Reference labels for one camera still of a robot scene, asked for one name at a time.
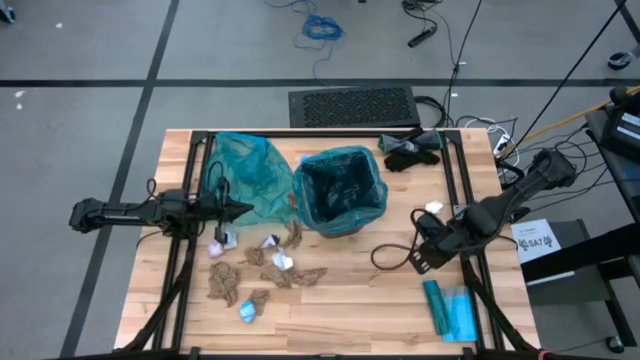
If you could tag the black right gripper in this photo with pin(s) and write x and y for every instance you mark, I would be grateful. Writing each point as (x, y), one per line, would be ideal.
(452, 237)

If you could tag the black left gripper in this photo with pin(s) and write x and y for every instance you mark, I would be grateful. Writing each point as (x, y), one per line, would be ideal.
(210, 207)

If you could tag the teal plastic trash bag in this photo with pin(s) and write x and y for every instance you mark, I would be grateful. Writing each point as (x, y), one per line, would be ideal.
(260, 170)
(305, 190)

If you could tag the pink wrapper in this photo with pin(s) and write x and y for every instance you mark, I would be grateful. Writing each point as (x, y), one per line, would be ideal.
(215, 248)

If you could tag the white paper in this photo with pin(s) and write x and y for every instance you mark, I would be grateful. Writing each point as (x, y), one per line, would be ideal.
(433, 206)

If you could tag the small brown paper scrap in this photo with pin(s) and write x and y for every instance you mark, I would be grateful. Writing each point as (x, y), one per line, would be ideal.
(292, 200)

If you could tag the white paper ball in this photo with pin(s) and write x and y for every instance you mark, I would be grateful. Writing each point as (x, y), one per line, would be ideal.
(282, 260)

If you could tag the black plastic trash bin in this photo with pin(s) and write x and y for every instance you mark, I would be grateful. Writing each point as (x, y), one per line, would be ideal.
(340, 232)

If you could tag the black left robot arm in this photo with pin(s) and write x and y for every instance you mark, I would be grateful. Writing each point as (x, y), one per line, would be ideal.
(125, 212)

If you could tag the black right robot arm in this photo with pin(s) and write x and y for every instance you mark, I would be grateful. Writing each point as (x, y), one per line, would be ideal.
(500, 205)

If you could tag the teal trash bag roll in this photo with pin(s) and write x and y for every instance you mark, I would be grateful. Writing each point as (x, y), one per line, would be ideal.
(436, 305)

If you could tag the white printed paper sign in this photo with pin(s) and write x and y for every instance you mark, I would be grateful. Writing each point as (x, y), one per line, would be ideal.
(535, 240)

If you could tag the white power strip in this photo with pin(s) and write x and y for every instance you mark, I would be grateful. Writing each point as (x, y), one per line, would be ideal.
(501, 143)

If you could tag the black equipment cart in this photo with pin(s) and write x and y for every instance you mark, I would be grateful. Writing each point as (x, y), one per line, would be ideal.
(575, 257)

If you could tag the black perforated computer case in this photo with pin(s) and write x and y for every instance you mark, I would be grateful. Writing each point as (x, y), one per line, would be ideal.
(355, 107)

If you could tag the black caster wheel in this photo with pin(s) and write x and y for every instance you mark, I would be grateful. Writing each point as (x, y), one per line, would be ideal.
(6, 14)
(615, 345)
(620, 60)

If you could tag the black power strip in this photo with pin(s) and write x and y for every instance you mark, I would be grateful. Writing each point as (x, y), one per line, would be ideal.
(422, 36)

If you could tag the black thin pole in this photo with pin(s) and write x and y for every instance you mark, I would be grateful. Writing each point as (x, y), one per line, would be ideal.
(567, 75)

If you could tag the black device with screen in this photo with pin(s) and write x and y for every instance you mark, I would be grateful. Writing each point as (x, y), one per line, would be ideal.
(625, 130)

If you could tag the black metal table frame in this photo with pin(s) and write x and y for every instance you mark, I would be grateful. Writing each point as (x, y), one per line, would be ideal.
(325, 134)

